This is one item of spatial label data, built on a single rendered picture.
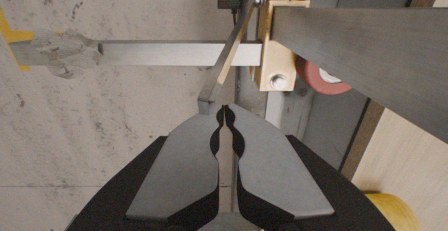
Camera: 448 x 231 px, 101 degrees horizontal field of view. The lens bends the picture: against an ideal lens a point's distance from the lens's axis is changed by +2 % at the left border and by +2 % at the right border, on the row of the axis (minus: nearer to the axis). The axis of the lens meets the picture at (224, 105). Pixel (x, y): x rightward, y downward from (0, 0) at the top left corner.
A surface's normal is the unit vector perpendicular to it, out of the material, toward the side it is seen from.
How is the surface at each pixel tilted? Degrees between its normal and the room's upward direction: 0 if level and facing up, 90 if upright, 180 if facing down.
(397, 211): 79
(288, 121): 0
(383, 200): 101
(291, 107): 0
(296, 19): 90
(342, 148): 90
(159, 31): 0
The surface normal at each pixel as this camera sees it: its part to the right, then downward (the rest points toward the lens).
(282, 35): -1.00, 0.00
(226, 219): 0.00, -0.88
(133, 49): 0.02, 0.47
